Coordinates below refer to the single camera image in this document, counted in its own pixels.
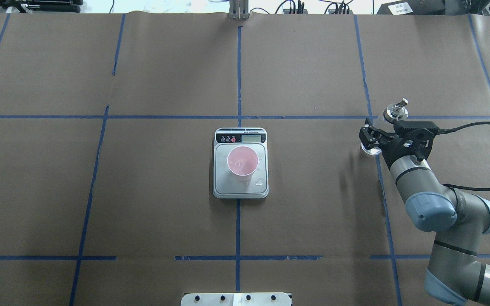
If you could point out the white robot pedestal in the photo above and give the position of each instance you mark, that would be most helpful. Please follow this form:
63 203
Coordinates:
238 299

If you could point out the black box with label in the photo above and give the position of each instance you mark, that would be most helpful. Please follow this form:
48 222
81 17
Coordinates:
412 7

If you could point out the glass sauce dispenser bottle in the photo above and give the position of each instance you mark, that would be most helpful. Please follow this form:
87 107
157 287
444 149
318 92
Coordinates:
393 113

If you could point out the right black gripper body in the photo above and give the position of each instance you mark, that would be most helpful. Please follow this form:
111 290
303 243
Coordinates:
391 149

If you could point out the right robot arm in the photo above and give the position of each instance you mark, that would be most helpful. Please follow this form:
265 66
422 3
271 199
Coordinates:
459 217

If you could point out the aluminium frame post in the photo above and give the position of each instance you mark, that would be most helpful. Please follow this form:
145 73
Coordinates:
239 9

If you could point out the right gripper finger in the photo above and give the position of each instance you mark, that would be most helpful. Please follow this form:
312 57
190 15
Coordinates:
368 138
377 127

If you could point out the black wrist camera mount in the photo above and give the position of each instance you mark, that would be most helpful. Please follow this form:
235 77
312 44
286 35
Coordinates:
415 138

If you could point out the digital kitchen scale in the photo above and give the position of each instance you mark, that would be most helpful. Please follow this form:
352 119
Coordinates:
224 185

